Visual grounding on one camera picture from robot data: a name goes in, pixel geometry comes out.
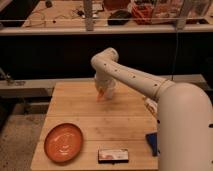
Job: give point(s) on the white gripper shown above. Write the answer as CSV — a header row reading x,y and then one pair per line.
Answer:
x,y
104,85

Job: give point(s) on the metal clamp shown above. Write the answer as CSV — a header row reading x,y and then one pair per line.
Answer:
x,y
9,80

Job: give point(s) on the white ceramic cup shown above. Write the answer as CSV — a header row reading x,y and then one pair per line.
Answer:
x,y
109,93

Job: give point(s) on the white bottle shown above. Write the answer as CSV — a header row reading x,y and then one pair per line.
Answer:
x,y
150,105

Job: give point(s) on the orange plate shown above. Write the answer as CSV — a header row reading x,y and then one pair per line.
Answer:
x,y
63,142

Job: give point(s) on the orange basket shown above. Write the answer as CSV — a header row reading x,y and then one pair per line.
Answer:
x,y
141,15

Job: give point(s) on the black and white box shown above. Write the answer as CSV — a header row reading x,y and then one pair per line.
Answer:
x,y
113,156

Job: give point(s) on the black bowl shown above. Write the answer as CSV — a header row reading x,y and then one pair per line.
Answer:
x,y
119,17

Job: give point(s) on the grey metal post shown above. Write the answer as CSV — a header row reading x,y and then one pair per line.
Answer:
x,y
88,15

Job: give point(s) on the blue cloth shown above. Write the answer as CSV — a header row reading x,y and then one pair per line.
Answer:
x,y
151,139

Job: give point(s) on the orange pepper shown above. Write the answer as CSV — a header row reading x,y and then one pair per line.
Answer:
x,y
100,95

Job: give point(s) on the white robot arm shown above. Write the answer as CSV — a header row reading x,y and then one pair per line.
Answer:
x,y
184,113

